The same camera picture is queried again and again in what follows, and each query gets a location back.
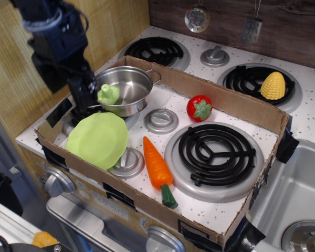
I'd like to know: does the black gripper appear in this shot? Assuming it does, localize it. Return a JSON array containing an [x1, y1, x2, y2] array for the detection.
[[28, 6, 97, 112]]

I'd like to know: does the light green toy broccoli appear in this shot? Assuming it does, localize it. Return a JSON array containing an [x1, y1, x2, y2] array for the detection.
[[97, 84, 120, 105]]

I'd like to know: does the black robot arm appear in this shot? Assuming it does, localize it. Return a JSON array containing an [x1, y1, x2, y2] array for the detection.
[[12, 1, 97, 112]]

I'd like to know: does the stainless steel pot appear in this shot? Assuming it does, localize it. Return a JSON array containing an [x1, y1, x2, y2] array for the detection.
[[91, 66, 161, 117]]

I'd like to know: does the light green plastic plate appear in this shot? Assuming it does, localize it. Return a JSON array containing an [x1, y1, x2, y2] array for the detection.
[[66, 112, 129, 170]]

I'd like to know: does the silver centre stove knob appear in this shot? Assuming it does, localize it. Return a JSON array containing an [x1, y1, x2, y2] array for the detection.
[[144, 109, 179, 134]]

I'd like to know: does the silver stove knob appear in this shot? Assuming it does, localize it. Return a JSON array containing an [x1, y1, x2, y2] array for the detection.
[[108, 148, 145, 180], [200, 46, 230, 68], [144, 109, 179, 134]]

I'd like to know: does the back left black burner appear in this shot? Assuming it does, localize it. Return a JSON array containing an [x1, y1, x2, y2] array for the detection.
[[119, 37, 191, 71]]

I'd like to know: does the silver front stove knob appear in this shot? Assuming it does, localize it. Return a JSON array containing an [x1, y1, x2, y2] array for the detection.
[[108, 148, 145, 180]]

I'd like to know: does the silver left oven knob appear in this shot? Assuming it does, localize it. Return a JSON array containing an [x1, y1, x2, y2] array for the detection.
[[45, 166, 76, 197]]

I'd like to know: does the silver oven knob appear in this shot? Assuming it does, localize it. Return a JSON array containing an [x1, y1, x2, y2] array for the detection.
[[145, 225, 186, 252], [45, 166, 76, 197]]

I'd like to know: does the brown cardboard fence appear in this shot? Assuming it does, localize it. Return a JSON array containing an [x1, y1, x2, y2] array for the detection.
[[35, 56, 292, 247]]

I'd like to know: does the red toy tomato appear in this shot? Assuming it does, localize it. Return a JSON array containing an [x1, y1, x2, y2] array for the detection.
[[186, 95, 213, 122]]

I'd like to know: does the orange toy carrot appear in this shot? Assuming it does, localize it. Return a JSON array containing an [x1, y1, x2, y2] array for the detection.
[[143, 136, 178, 209]]

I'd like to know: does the hanging round metal strainer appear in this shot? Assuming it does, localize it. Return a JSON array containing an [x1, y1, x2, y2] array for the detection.
[[184, 1, 211, 33]]

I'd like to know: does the silver back stove knob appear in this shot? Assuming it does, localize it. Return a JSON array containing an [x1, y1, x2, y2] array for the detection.
[[200, 46, 230, 68]]

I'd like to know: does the front right black burner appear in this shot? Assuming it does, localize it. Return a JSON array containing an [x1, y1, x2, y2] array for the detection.
[[164, 122, 264, 203]]

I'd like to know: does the yellow object bottom left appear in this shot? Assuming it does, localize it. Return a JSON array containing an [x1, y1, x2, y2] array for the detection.
[[31, 232, 58, 248]]

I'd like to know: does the back right black burner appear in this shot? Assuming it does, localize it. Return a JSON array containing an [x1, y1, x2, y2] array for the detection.
[[217, 63, 302, 113]]

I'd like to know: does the silver right oven knob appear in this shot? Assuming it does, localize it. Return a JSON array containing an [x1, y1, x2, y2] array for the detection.
[[145, 225, 186, 252]]

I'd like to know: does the hanging metal spatula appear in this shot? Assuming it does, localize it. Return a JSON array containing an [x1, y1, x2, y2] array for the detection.
[[240, 0, 263, 45]]

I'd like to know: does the yellow toy corn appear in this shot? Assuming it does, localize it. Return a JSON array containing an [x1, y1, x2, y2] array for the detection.
[[260, 71, 286, 100]]

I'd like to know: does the grey toy sink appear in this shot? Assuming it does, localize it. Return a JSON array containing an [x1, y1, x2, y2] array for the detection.
[[250, 140, 315, 251]]

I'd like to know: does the silver sink drain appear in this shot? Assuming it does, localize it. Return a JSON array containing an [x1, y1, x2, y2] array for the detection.
[[281, 220, 315, 251]]

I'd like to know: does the silver oven door handle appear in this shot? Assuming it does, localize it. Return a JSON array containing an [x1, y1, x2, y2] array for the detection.
[[47, 196, 135, 251]]

